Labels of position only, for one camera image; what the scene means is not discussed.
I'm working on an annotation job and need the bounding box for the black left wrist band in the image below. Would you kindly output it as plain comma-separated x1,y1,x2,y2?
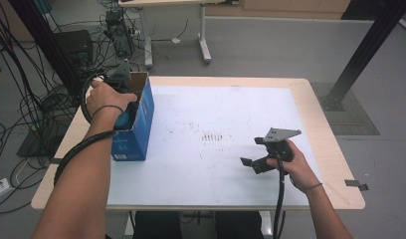
91,105,124,120

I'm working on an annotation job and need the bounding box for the person's leg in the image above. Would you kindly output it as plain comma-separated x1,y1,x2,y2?
132,211,182,239
214,211,265,239

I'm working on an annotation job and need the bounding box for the dark floor mat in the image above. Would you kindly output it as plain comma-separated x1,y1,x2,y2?
309,82,380,136

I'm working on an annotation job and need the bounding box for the black wrist band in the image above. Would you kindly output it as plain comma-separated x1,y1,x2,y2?
91,105,124,120
302,182,323,193

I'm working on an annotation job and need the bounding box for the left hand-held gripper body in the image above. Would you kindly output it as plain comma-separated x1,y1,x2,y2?
105,59,131,94

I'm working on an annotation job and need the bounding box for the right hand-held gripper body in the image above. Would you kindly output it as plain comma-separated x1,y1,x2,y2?
264,127,303,163

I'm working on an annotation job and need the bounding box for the blue cardboard box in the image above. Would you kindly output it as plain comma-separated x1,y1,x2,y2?
110,72,155,162

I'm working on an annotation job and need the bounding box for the computer tower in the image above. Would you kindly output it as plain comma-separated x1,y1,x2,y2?
105,9,134,59

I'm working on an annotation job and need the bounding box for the person's left hand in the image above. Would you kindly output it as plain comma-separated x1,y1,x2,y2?
86,79,138,118

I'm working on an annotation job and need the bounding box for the person's right hand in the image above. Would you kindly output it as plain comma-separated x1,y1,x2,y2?
266,139,321,193

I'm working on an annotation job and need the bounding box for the black metal frame post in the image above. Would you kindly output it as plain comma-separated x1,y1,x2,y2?
323,0,406,113
8,0,85,101

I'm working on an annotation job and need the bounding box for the person's right leg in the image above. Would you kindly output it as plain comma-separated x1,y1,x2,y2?
214,211,265,239

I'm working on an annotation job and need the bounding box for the black right wrist band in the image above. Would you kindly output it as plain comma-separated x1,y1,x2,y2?
302,182,323,193

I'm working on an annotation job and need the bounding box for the person's left leg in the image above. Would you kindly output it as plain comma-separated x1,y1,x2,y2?
132,211,182,239

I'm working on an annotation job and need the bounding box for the white table mat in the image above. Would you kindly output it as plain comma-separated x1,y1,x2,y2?
105,85,324,207

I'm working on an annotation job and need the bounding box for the tangle of black cables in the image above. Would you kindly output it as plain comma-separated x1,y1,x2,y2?
0,0,139,213

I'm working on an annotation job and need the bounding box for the white desk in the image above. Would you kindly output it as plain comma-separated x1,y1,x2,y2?
118,0,240,69

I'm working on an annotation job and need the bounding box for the black corrugated right gripper cable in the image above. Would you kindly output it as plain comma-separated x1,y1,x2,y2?
273,155,287,239

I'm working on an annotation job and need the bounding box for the black equipment case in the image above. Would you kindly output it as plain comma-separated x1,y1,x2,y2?
53,29,95,68

